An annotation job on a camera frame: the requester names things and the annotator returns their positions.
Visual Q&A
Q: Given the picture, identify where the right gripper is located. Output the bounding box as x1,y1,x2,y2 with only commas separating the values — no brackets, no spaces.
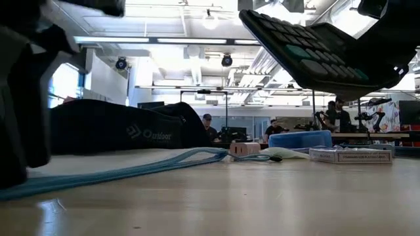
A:
356,0,420,89

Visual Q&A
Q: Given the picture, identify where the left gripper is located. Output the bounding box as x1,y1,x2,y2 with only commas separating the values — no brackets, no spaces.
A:
0,0,79,168

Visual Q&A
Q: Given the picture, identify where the navy blue backpack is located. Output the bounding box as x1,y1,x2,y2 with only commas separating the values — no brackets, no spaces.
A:
49,99,211,155

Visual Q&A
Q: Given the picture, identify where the clear mesh zip pouch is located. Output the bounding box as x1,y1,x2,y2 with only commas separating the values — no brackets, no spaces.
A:
0,146,283,202

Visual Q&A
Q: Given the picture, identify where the playing cards box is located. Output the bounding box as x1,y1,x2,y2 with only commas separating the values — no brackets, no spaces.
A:
308,147,394,165

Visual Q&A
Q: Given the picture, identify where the black calculator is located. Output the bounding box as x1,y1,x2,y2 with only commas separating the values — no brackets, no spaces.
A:
238,9,410,102

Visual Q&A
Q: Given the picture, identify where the blue first aid kit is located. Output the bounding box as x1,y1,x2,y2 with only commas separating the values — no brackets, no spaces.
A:
268,130,333,149

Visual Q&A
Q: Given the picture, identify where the pink block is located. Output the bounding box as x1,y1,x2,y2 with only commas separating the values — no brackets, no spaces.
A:
229,142,262,157

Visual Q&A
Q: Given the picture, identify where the large black monitor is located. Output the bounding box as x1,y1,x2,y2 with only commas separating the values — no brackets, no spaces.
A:
398,100,420,126

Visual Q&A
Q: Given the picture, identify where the floral curtain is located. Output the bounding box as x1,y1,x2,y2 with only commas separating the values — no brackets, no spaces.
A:
369,100,402,134

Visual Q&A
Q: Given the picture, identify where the red storage rack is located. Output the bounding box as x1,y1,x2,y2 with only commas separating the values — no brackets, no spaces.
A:
400,124,420,148

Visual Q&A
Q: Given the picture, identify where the black ceiling spotlight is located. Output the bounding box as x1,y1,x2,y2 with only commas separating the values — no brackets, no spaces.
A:
220,53,234,68
114,56,129,71

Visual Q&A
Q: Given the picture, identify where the white crumpled plastic bag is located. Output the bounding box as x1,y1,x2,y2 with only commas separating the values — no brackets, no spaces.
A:
261,146,312,161

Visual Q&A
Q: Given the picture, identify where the long ceiling light fixture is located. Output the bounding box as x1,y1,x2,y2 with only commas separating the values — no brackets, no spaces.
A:
73,35,262,46

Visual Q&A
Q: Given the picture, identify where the black camera rig frame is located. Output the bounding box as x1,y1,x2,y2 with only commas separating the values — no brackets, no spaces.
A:
311,88,362,134

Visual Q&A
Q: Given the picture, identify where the black stand frame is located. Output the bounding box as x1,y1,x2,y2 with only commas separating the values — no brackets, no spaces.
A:
179,89,230,132

